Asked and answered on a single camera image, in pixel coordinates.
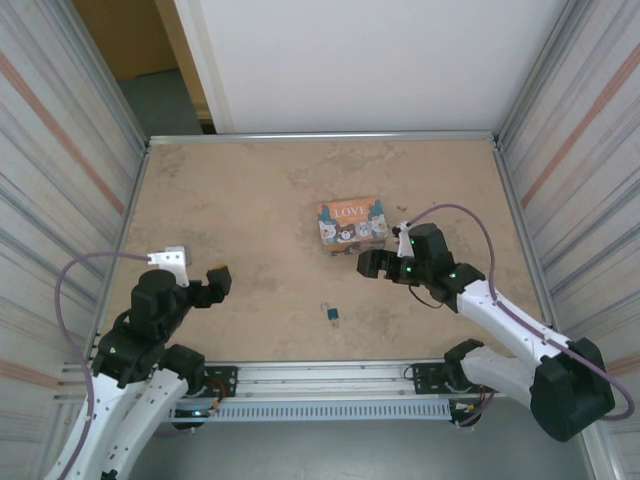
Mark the aluminium frame post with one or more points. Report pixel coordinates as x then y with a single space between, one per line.
542 75
102 75

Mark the aluminium table side bar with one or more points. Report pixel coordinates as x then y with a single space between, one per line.
125 240
528 240

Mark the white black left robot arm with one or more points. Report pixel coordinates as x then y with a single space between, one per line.
160 400

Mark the white door frame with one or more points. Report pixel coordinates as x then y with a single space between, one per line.
207 75

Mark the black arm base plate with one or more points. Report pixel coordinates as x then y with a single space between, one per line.
425 380
227 375

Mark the small blue padlock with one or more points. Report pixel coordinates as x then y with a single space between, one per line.
331 314

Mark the brown board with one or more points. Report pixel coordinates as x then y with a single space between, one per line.
125 35

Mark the orange LOVE bear box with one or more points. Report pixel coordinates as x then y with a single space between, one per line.
350 225

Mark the aluminium table frame bar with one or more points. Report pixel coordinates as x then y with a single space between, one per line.
325 137

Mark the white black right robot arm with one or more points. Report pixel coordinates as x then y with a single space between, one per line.
505 315

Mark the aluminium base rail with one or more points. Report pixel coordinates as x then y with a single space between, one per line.
325 375

